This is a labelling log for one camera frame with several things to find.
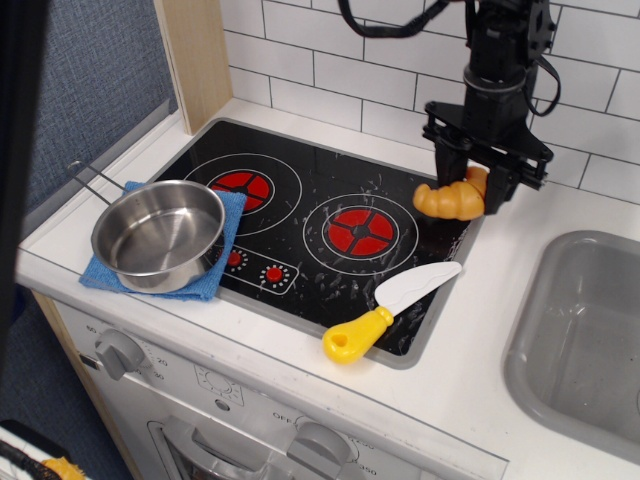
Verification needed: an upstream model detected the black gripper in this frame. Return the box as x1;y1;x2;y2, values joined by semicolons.
423;74;553;215

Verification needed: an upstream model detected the orange toy croissant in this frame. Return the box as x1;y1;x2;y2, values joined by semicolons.
413;167;488;221

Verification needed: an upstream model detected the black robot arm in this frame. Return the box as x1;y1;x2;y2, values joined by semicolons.
423;1;560;217

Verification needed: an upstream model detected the black toy stovetop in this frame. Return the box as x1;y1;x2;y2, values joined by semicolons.
160;120;480;337

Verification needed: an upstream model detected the grey sink basin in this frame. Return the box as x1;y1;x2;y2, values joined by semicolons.
504;231;639;463

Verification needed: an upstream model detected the grey right oven knob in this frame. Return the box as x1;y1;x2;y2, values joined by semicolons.
286;422;351;479

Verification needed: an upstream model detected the grey oven knob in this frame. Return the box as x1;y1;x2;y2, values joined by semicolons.
286;422;351;479
95;329;145;380

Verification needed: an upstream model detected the stainless steel pot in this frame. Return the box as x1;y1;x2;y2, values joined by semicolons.
67;161;229;294

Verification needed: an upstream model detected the blue cloth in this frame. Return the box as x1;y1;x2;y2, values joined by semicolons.
80;181;247;302

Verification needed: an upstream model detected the white toy oven front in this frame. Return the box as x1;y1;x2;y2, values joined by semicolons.
56;304;507;479

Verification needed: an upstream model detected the grey left oven knob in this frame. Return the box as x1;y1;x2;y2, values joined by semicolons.
95;329;145;380

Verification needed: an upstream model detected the yellow object bottom left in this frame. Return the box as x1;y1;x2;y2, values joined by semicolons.
42;457;87;480

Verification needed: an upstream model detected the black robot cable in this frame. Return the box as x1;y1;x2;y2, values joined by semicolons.
337;0;562;119

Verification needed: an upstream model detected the yellow handled toy knife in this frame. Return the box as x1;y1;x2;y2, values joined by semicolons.
322;261;462;364

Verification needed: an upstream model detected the silver oven door handle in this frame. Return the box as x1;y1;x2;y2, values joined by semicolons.
162;416;288;479

